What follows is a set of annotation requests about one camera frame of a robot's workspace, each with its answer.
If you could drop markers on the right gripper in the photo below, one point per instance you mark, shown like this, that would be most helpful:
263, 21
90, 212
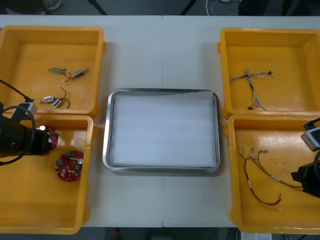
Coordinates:
310, 178

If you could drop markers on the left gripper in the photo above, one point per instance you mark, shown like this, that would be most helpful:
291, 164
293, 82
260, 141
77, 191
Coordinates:
42, 142

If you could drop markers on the round red circuit board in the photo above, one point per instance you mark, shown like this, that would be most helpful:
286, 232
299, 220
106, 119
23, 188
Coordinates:
70, 166
54, 140

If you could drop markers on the metal solenoid blue label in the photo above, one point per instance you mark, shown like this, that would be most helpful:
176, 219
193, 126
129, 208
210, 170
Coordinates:
47, 99
57, 102

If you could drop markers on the steel tray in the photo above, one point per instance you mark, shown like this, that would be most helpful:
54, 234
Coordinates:
107, 140

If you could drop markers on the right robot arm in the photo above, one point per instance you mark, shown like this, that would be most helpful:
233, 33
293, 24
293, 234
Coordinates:
311, 137

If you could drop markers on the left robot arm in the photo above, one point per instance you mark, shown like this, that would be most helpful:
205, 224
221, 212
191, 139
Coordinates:
12, 137

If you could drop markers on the yellow-orange plastic bin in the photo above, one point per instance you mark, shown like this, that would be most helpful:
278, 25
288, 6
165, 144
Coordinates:
15, 75
265, 220
30, 200
287, 92

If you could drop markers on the white sheet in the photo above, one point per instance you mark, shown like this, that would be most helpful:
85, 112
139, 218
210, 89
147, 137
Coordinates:
162, 130

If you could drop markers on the person's foot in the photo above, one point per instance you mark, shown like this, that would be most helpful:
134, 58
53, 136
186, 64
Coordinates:
53, 3

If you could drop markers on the black stand leg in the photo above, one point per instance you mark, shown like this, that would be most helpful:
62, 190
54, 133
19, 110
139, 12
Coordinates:
188, 7
98, 7

